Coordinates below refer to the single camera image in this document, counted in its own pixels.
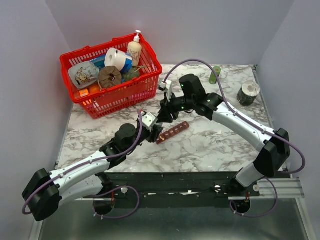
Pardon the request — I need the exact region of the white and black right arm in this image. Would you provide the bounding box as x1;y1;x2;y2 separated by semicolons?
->
158;74;290;196

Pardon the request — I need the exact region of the white toilet paper roll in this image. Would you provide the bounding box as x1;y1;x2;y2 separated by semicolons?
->
104;48;133;74

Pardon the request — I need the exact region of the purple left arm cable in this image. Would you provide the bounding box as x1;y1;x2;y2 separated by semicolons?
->
21;109;145;220

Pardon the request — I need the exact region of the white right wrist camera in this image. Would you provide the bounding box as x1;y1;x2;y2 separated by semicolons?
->
158;80;172;101

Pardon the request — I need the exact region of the small orange box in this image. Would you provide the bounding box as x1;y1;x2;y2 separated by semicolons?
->
78;88;90;98

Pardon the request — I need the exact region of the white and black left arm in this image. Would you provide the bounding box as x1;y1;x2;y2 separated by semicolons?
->
22;123;163;222

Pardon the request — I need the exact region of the camouflage tape roll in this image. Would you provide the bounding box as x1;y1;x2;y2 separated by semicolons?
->
236;81;261;106

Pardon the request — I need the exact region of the red weekly pill organizer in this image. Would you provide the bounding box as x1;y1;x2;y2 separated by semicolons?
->
155;121;190;145

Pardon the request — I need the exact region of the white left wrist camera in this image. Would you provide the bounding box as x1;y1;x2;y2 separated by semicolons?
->
142;112;158;132

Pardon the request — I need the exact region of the red plastic shopping basket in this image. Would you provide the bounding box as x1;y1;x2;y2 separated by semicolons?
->
60;33;163;119

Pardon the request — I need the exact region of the aluminium extrusion rail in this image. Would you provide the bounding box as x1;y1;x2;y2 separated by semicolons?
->
223;178;305;200

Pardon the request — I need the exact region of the white pump lotion bottle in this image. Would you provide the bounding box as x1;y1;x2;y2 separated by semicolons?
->
127;30;142;67

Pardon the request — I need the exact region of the orange fruit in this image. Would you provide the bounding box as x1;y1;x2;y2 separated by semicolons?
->
88;83;101;94

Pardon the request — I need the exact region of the white printed snack bag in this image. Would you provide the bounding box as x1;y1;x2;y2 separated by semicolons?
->
68;61;100;90

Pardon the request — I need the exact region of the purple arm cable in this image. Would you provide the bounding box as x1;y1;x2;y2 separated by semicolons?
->
163;58;306;218
21;109;145;220

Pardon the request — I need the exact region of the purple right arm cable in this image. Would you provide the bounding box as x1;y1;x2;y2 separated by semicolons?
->
163;58;306;218

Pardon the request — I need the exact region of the blue package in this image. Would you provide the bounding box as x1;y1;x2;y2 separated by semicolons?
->
91;55;106;69

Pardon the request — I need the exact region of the green leafy vegetable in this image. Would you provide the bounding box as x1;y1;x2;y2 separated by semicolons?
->
122;66;148;83

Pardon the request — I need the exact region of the green cylindrical bottle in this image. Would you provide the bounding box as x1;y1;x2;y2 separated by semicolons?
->
209;66;222;85

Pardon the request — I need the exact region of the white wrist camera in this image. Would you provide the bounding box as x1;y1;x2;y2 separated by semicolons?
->
142;112;158;132
158;80;172;101

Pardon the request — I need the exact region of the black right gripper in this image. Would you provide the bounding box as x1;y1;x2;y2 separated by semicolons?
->
155;92;195;125

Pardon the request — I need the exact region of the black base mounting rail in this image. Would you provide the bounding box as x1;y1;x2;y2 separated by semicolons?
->
93;172;258;213

